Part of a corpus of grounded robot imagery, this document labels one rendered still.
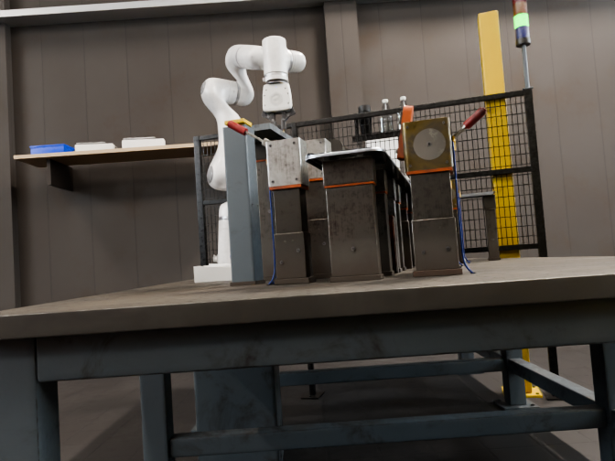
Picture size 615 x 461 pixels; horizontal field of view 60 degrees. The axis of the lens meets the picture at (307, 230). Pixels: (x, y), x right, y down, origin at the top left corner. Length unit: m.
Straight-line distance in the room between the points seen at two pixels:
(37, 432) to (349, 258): 0.71
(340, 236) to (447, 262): 0.25
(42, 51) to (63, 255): 1.94
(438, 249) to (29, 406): 0.87
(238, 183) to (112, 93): 4.08
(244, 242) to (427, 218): 0.51
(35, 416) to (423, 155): 0.93
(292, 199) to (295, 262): 0.16
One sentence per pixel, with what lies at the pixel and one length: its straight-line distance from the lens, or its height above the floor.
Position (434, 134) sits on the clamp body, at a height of 1.02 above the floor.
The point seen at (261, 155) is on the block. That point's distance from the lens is 1.73.
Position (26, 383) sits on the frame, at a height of 0.58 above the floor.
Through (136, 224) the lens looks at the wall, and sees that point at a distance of 5.19.
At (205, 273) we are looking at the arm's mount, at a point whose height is 0.73.
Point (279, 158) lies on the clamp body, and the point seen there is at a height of 1.01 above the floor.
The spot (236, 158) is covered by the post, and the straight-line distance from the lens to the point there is 1.49.
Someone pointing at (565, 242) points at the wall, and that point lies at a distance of 5.47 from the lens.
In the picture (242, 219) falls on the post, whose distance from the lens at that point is 1.47.
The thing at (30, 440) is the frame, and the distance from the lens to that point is 1.07.
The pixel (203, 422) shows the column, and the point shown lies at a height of 0.19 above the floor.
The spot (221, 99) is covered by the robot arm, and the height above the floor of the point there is 1.44.
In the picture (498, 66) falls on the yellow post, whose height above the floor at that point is 1.70.
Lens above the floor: 0.76
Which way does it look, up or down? 3 degrees up
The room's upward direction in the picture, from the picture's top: 4 degrees counter-clockwise
